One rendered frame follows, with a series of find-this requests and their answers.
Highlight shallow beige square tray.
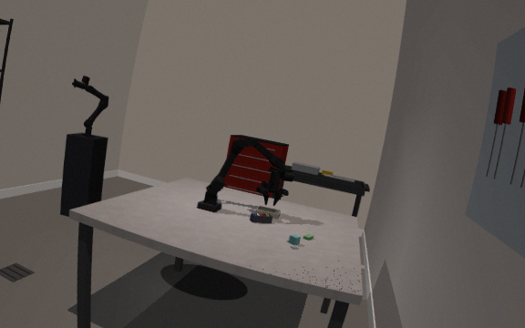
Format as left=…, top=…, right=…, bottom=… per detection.
left=255, top=206, right=281, bottom=219

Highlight teal cube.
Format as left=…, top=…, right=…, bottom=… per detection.
left=288, top=235, right=301, bottom=245

